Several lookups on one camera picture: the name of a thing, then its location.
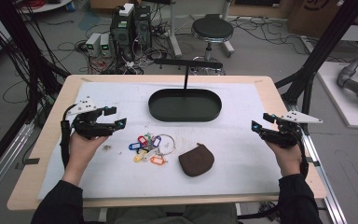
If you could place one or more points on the aluminium rail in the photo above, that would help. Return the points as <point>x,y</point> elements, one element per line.
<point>326,186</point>
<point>3,161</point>

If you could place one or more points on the white platform board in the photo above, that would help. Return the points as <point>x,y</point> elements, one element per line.
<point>341,105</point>

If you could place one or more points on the black round stool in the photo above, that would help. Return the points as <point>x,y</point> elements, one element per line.
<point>213,28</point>

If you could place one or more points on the white metal desk leg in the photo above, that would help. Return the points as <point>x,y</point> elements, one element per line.
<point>174,34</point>
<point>228,43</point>

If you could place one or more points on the black oval tray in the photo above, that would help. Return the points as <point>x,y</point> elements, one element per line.
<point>183,107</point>

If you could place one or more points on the black computer tower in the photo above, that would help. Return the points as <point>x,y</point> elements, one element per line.
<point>122,37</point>
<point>143,28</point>

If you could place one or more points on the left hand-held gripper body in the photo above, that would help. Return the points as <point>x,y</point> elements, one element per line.
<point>85,124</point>

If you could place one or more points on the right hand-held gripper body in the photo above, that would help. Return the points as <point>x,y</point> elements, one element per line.
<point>284,135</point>

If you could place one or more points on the white table mat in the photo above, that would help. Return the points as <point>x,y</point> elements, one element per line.
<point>230,155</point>

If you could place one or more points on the large cardboard box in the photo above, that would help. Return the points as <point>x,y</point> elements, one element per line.
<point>323,15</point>

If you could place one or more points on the person's left hand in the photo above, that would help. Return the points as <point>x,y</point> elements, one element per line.
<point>82,151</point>

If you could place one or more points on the brown board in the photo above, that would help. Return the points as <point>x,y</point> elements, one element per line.
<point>112,3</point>

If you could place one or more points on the white round table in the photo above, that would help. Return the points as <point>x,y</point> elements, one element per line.
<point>46,6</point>

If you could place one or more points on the brown zip pouch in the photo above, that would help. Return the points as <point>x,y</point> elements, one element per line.
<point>195,161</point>

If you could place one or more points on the black metal frame post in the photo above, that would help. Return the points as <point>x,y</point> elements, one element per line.
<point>323,46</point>
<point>21,46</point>

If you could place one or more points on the person's right hand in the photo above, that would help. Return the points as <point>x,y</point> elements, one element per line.
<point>289,158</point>

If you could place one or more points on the white box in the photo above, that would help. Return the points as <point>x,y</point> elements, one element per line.
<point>126,9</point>

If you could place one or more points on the grey power supply unit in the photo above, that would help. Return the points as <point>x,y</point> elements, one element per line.
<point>105,45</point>
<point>93,43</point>

